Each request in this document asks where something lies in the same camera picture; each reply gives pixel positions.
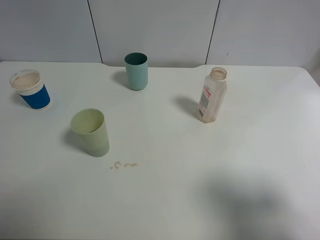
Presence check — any clear plastic drink bottle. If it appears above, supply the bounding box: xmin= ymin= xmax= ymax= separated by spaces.
xmin=198 ymin=67 xmax=227 ymax=123

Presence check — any light green plastic cup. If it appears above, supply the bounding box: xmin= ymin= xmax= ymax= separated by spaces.
xmin=70 ymin=108 xmax=110 ymax=158

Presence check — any blue sleeved paper cup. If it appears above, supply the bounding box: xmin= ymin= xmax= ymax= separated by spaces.
xmin=9 ymin=69 xmax=51 ymax=110

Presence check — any teal plastic cup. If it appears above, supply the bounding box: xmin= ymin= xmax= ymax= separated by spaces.
xmin=124 ymin=52 xmax=148 ymax=91

